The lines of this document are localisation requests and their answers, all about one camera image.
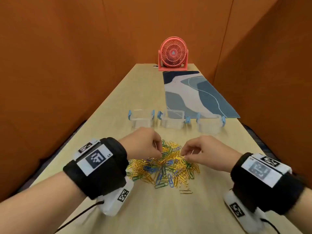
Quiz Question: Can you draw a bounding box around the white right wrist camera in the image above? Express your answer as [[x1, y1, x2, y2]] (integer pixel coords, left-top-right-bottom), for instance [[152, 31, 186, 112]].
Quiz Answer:
[[223, 190, 266, 234]]

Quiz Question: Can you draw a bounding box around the black right camera cable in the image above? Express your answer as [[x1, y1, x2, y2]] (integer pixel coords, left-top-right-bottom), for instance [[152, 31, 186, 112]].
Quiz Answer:
[[260, 218, 281, 234]]

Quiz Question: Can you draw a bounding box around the pile of mixed paper clips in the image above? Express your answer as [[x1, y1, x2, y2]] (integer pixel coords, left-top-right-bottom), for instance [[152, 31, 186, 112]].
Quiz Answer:
[[126, 139, 201, 195]]

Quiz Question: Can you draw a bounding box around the person's right forearm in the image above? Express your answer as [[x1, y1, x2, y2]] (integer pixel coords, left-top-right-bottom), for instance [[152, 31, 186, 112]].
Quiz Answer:
[[285, 187, 312, 234]]

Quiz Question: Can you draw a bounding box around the person's left hand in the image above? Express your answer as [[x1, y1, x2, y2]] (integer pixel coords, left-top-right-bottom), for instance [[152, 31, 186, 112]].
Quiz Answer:
[[119, 127, 163, 161]]

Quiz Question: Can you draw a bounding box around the black right wristband with tags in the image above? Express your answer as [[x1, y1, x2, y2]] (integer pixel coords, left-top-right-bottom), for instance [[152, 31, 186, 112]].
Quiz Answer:
[[230, 152, 305, 215]]

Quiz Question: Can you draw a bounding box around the black camera cable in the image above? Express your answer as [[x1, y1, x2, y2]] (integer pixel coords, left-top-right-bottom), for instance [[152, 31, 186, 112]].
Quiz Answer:
[[54, 200, 105, 234], [260, 218, 281, 234]]

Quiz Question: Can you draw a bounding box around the blue patterned desk mat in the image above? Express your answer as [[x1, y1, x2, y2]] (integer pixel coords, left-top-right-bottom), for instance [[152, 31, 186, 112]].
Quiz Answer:
[[162, 71, 241, 119]]

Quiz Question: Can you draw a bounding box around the black left camera cable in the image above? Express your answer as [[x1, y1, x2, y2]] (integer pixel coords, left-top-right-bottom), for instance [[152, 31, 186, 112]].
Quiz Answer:
[[54, 200, 105, 234]]

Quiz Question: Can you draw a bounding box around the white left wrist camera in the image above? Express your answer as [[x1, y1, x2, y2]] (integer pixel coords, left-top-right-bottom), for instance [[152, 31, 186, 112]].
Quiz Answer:
[[98, 179, 135, 216]]

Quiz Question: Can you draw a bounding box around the clear box with blue latches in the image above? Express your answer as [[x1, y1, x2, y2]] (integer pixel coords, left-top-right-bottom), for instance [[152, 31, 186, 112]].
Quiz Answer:
[[157, 109, 190, 130], [196, 112, 226, 134], [127, 109, 155, 129]]

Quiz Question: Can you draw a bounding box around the pink desk fan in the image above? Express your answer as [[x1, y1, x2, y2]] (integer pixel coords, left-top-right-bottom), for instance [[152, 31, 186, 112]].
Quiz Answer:
[[158, 36, 189, 72]]

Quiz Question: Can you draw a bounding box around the person's right hand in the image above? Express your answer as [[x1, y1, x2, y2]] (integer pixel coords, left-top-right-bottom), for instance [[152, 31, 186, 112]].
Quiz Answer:
[[181, 135, 243, 173]]

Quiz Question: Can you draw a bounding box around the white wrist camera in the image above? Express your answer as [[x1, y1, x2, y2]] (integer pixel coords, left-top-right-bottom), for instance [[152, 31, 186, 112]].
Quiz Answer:
[[98, 179, 135, 216], [223, 190, 266, 234]]

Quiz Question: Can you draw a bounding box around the person's left forearm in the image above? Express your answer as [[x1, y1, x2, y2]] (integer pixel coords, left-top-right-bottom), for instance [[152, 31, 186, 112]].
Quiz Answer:
[[0, 171, 94, 234]]

